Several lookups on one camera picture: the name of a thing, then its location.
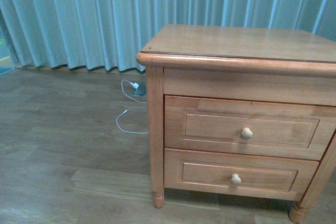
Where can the grey floor socket box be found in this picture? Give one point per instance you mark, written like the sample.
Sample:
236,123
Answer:
141,91

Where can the wooden nightstand cabinet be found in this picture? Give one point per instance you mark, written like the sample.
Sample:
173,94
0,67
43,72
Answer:
244,64

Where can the wooden drawer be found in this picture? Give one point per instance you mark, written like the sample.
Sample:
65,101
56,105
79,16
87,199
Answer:
263,177
279,129

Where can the drawer round knob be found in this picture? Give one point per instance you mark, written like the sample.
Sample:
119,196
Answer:
235,179
246,133

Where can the white plug on floor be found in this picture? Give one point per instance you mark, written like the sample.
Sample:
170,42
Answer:
134,85

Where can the light green curtain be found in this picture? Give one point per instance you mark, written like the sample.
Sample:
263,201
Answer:
109,33

